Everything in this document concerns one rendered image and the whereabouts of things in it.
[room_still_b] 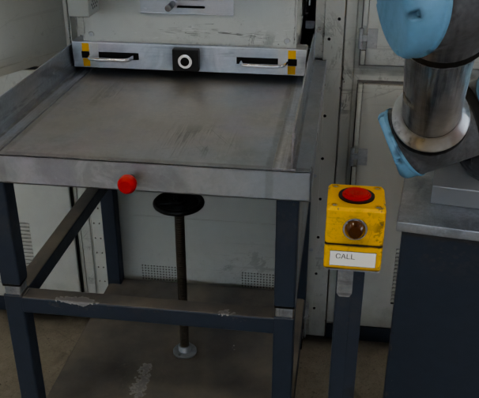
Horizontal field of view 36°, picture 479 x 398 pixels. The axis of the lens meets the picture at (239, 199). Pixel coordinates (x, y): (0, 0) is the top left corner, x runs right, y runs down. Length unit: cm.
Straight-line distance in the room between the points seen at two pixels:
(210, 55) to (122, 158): 47
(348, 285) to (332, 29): 90
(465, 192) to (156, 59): 76
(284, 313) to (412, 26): 76
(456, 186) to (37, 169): 74
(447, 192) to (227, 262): 93
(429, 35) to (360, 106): 110
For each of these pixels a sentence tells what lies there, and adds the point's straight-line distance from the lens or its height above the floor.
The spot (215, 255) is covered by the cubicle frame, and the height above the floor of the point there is 26.
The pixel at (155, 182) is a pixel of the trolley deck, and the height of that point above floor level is 81.
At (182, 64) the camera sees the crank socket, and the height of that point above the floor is 89.
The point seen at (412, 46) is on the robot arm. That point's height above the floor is 115.
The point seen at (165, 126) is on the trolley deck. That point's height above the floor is 85.
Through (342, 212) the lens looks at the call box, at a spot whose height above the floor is 89.
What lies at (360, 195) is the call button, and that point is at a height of 91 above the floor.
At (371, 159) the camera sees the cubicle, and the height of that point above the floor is 59.
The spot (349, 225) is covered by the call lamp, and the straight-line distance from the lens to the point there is 99.
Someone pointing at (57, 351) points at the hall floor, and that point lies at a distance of 224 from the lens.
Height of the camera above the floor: 135
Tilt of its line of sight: 27 degrees down
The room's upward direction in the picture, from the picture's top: straight up
